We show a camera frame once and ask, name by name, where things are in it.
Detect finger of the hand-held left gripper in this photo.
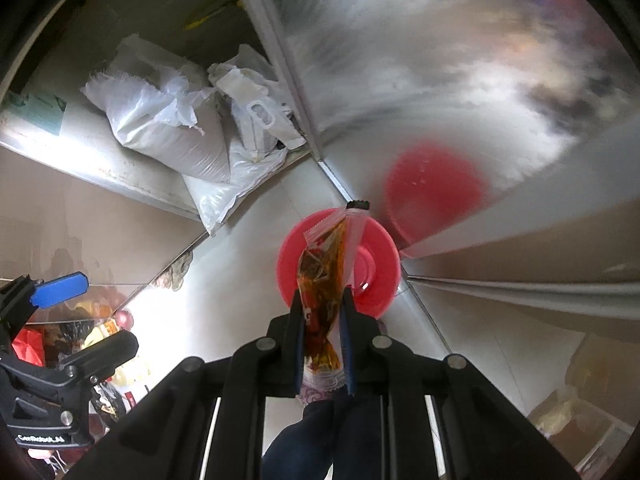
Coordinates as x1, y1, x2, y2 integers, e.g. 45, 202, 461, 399
56, 330, 140, 391
0, 272, 90, 333

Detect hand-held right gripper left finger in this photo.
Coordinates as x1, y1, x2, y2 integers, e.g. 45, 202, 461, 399
65, 291, 308, 480

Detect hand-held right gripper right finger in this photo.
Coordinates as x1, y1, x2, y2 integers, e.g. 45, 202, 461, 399
341, 292, 586, 480

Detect clear snack packet brown contents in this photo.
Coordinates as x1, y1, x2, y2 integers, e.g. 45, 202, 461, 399
296, 204, 372, 406

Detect person's leg in jeans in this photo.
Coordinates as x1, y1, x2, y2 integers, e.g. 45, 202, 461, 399
260, 392, 351, 480

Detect small white woven sack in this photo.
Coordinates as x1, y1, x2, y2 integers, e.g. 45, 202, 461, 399
181, 140, 289, 237

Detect teal paper sheet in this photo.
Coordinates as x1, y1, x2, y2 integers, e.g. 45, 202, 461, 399
6, 91, 68, 136

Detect yellow stick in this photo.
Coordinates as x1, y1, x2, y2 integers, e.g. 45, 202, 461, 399
184, 2, 243, 31

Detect stainless steel cabinet door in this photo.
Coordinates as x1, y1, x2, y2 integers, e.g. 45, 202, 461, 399
227, 0, 640, 261

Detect white plastic bag with handle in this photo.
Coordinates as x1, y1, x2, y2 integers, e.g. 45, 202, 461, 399
207, 44, 307, 161

